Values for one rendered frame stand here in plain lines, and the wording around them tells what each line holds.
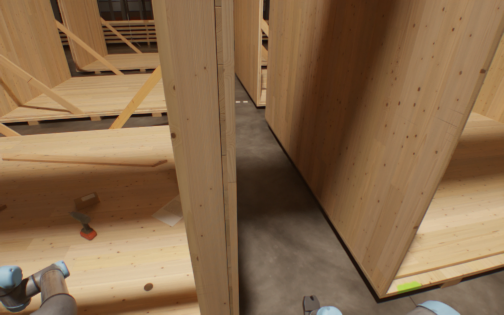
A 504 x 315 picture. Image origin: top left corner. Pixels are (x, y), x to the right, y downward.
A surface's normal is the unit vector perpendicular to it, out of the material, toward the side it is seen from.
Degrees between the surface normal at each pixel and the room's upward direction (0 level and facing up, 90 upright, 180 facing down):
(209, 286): 90
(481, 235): 0
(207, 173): 90
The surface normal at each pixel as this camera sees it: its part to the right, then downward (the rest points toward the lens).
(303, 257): 0.01, -0.87
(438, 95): -0.98, 0.08
